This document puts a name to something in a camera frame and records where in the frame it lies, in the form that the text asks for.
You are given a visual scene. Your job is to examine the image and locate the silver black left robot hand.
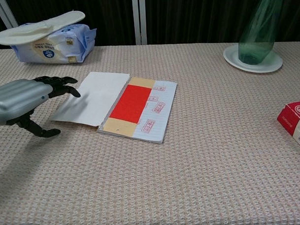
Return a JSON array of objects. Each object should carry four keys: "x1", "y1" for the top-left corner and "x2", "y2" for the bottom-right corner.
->
[{"x1": 0, "y1": 75, "x2": 83, "y2": 140}]

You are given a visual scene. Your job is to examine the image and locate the open notebook with red label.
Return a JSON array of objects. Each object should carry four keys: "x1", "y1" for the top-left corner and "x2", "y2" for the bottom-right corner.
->
[{"x1": 49, "y1": 69, "x2": 180, "y2": 148}]

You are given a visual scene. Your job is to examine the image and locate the blue white tissue pack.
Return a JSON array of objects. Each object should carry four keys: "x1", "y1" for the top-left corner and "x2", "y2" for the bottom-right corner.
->
[{"x1": 9, "y1": 23, "x2": 99, "y2": 66}]

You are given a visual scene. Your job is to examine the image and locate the white disposable slipper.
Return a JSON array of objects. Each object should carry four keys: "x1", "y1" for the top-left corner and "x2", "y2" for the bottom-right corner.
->
[{"x1": 0, "y1": 10, "x2": 87, "y2": 46}]

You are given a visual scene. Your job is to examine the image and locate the beige woven tablecloth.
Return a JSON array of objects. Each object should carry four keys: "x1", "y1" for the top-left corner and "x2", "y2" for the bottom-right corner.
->
[{"x1": 0, "y1": 38, "x2": 300, "y2": 225}]

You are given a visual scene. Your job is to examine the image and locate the dark curtain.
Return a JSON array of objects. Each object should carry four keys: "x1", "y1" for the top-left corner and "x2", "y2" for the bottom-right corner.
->
[{"x1": 0, "y1": 0, "x2": 300, "y2": 52}]

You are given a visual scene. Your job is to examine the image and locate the white paper plate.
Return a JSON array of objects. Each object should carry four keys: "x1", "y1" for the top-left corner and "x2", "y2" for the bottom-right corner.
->
[{"x1": 223, "y1": 43, "x2": 284, "y2": 75}]

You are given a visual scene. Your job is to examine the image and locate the green glass bottle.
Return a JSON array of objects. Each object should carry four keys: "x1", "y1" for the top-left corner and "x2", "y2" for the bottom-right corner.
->
[{"x1": 236, "y1": 0, "x2": 288, "y2": 66}]

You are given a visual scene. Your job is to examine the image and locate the red white carton box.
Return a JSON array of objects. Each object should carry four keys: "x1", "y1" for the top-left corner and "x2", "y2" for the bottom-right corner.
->
[{"x1": 276, "y1": 100, "x2": 300, "y2": 156}]

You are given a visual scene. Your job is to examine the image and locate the white slanted frame bar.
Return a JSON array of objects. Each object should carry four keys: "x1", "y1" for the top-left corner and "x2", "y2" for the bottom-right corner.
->
[{"x1": 0, "y1": 0, "x2": 19, "y2": 29}]

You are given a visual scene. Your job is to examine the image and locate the white vertical frame post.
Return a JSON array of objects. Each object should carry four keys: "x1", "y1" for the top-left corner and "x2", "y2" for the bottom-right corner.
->
[{"x1": 132, "y1": 0, "x2": 148, "y2": 45}]

